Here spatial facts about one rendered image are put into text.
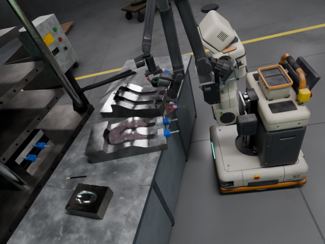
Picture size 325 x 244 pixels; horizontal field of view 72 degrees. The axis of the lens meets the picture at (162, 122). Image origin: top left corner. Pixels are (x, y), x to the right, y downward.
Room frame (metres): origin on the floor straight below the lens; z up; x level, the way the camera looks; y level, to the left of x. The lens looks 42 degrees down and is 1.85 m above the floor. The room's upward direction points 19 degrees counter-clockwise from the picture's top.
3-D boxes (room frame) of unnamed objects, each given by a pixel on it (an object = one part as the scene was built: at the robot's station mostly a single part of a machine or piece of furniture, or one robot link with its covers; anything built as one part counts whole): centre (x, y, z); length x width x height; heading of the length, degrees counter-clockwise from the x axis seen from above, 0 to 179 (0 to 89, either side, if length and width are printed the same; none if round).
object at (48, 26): (1.95, 0.68, 0.73); 0.30 x 0.22 x 1.47; 153
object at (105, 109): (1.44, 0.15, 0.87); 0.50 x 0.26 x 0.14; 63
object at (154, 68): (1.39, -0.05, 1.10); 0.10 x 0.07 x 0.07; 94
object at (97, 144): (1.08, 0.24, 0.85); 0.50 x 0.26 x 0.11; 80
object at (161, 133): (0.99, -0.02, 0.85); 0.13 x 0.05 x 0.05; 80
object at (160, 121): (1.09, -0.03, 0.85); 0.13 x 0.05 x 0.05; 80
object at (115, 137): (1.09, 0.24, 0.90); 0.26 x 0.18 x 0.08; 80
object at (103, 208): (0.71, 0.51, 0.83); 0.20 x 0.15 x 0.07; 63
